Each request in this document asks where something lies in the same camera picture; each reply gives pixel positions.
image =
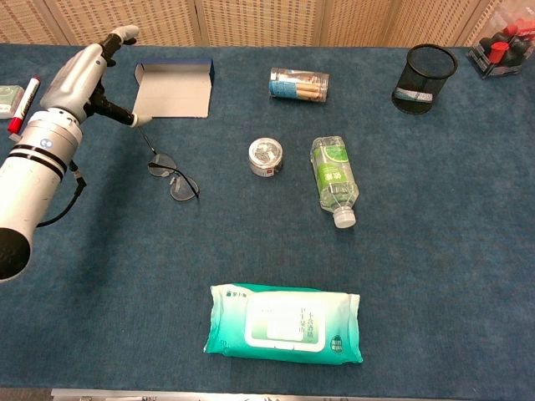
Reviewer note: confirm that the small pale green box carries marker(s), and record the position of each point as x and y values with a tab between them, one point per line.
9	102

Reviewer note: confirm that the clear jar with wooden sticks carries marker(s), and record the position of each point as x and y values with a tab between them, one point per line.
299	85

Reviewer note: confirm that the black mesh pen holder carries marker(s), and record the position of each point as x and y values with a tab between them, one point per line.
414	83

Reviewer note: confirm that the clear box of red-black items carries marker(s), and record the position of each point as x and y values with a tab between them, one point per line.
499	52

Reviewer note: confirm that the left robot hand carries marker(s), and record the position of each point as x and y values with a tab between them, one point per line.
73	83

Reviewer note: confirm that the green wet wipes pack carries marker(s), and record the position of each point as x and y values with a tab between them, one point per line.
284	323

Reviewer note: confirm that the round clear paper clip tin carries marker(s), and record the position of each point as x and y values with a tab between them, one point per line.
265	156

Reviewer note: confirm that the grey metal table rail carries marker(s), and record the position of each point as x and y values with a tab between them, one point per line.
251	396

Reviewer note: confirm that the red and white marker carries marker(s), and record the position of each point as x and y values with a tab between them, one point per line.
27	98

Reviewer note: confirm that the woven wicker folding screen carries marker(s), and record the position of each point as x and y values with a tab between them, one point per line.
259	21

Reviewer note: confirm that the blue felt table cloth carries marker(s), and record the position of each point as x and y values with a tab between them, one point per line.
251	250

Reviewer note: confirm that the thin-framed eyeglasses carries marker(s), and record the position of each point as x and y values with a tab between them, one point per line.
184	190

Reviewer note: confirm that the clear bottle with green label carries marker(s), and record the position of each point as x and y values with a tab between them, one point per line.
334	175

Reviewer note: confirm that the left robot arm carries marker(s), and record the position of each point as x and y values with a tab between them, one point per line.
33	175

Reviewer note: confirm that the open blue cardboard box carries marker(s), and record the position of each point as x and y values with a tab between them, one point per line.
175	96

